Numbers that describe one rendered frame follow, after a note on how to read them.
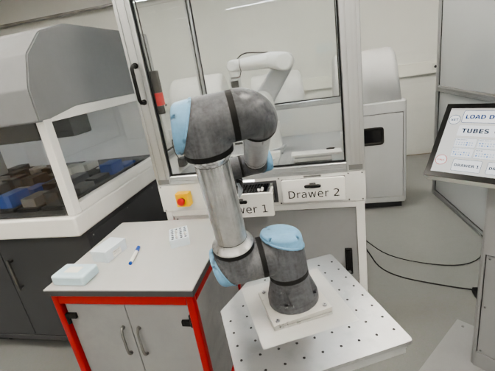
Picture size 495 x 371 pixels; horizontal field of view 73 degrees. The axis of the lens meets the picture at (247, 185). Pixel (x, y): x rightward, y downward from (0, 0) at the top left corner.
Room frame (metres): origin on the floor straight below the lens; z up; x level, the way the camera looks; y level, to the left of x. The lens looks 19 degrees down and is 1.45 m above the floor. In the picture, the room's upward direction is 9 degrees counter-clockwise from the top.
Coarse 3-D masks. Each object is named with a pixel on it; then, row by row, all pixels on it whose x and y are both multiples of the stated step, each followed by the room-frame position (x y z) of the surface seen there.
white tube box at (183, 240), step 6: (174, 228) 1.44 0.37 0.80; (180, 228) 1.44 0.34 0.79; (186, 228) 1.42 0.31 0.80; (174, 234) 1.38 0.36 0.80; (180, 234) 1.37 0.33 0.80; (186, 234) 1.36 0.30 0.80; (174, 240) 1.32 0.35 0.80; (180, 240) 1.33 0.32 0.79; (186, 240) 1.33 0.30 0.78; (174, 246) 1.32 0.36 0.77; (180, 246) 1.32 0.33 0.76
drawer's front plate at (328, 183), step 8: (336, 176) 1.45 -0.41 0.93; (288, 184) 1.49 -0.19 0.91; (296, 184) 1.48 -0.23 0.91; (304, 184) 1.47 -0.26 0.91; (320, 184) 1.45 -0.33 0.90; (328, 184) 1.44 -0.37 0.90; (336, 184) 1.43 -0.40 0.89; (344, 184) 1.42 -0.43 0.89; (296, 192) 1.48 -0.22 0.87; (320, 192) 1.45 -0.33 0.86; (328, 192) 1.44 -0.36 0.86; (336, 192) 1.43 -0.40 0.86; (344, 192) 1.42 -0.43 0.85; (288, 200) 1.49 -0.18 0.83; (296, 200) 1.48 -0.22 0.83; (304, 200) 1.47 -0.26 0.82; (312, 200) 1.46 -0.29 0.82; (320, 200) 1.45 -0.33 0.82
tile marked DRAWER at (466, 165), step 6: (456, 162) 1.17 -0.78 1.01; (462, 162) 1.15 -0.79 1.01; (468, 162) 1.14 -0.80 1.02; (474, 162) 1.12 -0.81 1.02; (480, 162) 1.11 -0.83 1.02; (450, 168) 1.17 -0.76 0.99; (456, 168) 1.15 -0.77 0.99; (462, 168) 1.14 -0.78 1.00; (468, 168) 1.12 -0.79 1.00; (474, 168) 1.11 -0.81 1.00; (480, 168) 1.10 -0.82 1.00
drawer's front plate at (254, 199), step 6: (264, 192) 1.38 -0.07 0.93; (270, 192) 1.37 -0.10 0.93; (240, 198) 1.40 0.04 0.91; (246, 198) 1.39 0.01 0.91; (252, 198) 1.39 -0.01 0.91; (258, 198) 1.38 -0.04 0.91; (264, 198) 1.37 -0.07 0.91; (270, 198) 1.37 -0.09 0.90; (246, 204) 1.39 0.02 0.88; (252, 204) 1.39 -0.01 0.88; (258, 204) 1.38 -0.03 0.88; (264, 204) 1.37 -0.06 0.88; (270, 204) 1.37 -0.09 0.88; (252, 210) 1.39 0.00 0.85; (258, 210) 1.38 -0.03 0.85; (270, 210) 1.37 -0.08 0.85; (246, 216) 1.39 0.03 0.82; (252, 216) 1.39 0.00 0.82
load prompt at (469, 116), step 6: (468, 114) 1.25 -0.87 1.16; (474, 114) 1.24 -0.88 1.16; (480, 114) 1.22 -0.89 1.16; (486, 114) 1.21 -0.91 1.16; (492, 114) 1.19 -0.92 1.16; (462, 120) 1.26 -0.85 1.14; (468, 120) 1.24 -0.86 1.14; (474, 120) 1.22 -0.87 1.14; (480, 120) 1.21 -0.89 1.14; (486, 120) 1.19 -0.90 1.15; (492, 120) 1.18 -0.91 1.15
